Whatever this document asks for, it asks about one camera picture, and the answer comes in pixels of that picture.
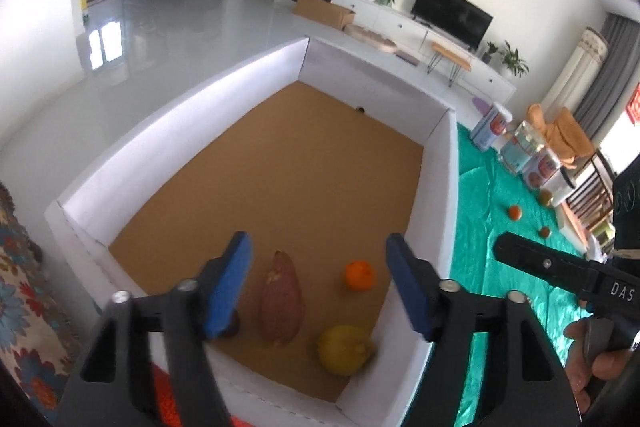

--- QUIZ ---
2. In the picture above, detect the white cardboard box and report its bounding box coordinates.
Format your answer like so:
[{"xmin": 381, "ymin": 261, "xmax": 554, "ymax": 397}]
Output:
[{"xmin": 44, "ymin": 37, "xmax": 458, "ymax": 427}]

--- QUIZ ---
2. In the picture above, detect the floral cloth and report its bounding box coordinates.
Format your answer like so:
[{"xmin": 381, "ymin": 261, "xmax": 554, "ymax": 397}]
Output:
[{"xmin": 0, "ymin": 182, "xmax": 81, "ymax": 413}]

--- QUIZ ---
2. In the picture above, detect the white television cabinet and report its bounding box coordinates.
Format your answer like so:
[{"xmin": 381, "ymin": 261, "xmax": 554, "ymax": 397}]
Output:
[{"xmin": 332, "ymin": 0, "xmax": 518, "ymax": 105}]

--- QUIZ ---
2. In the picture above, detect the leafy potted plant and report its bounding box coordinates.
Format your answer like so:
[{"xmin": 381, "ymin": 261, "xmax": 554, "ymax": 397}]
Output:
[{"xmin": 500, "ymin": 41, "xmax": 530, "ymax": 80}]

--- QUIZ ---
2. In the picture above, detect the yellow lemon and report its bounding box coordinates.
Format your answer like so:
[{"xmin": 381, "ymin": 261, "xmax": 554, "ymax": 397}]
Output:
[{"xmin": 316, "ymin": 325, "xmax": 375, "ymax": 376}]

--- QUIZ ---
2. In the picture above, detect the cream standing air conditioner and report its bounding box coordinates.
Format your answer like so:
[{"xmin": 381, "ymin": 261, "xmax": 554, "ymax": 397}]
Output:
[{"xmin": 540, "ymin": 27, "xmax": 610, "ymax": 118}]

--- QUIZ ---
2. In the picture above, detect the sweet potato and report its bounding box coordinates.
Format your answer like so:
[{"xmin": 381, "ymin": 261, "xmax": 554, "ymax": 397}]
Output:
[{"xmin": 258, "ymin": 249, "xmax": 305, "ymax": 348}]

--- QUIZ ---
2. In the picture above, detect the round floor cushion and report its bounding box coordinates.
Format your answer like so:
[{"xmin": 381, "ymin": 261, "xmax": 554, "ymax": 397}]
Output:
[{"xmin": 344, "ymin": 24, "xmax": 398, "ymax": 54}]

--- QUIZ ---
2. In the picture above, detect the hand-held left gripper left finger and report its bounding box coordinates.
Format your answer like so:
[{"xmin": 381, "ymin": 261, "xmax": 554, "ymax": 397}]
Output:
[{"xmin": 57, "ymin": 231, "xmax": 254, "ymax": 427}]

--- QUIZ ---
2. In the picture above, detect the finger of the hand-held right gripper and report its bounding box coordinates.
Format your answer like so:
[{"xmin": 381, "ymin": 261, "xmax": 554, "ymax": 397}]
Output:
[{"xmin": 492, "ymin": 231, "xmax": 602, "ymax": 304}]

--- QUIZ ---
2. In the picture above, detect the black television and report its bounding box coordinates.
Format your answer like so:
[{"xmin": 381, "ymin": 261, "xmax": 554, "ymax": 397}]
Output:
[{"xmin": 411, "ymin": 0, "xmax": 494, "ymax": 52}]

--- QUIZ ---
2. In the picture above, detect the wooden side table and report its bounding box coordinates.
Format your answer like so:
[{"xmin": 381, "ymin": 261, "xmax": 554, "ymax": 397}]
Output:
[{"xmin": 426, "ymin": 41, "xmax": 472, "ymax": 88}]

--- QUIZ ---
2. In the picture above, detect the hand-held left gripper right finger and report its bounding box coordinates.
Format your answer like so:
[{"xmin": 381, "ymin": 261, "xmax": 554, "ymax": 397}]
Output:
[{"xmin": 385, "ymin": 233, "xmax": 583, "ymax": 427}]

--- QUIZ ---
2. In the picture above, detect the glass jar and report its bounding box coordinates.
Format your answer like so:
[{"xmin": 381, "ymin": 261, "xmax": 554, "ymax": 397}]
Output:
[{"xmin": 500, "ymin": 121, "xmax": 548, "ymax": 178}]

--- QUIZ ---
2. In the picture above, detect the green tablecloth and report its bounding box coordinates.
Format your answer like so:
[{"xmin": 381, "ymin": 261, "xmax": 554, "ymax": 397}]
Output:
[{"xmin": 447, "ymin": 122, "xmax": 608, "ymax": 427}]

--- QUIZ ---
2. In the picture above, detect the person's right hand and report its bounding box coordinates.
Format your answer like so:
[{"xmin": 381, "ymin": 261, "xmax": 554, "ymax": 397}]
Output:
[{"xmin": 563, "ymin": 318, "xmax": 629, "ymax": 414}]

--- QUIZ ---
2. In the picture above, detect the red mesh net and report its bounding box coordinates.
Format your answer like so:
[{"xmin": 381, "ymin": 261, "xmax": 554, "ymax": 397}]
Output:
[{"xmin": 150, "ymin": 362, "xmax": 236, "ymax": 427}]

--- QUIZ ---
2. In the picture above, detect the brown cardboard box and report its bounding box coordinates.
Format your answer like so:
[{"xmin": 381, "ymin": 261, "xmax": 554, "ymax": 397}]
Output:
[{"xmin": 292, "ymin": 0, "xmax": 356, "ymax": 31}]

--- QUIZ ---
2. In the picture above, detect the orange cloth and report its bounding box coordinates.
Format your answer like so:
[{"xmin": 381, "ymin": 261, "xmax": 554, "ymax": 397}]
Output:
[{"xmin": 527, "ymin": 103, "xmax": 596, "ymax": 170}]

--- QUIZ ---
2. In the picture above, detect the grey curtain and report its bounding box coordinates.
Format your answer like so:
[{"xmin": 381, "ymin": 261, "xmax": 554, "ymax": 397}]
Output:
[{"xmin": 572, "ymin": 13, "xmax": 640, "ymax": 152}]

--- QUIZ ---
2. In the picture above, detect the wooden slatted chair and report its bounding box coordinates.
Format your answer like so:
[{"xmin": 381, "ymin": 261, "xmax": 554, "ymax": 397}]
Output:
[{"xmin": 562, "ymin": 149, "xmax": 618, "ymax": 253}]

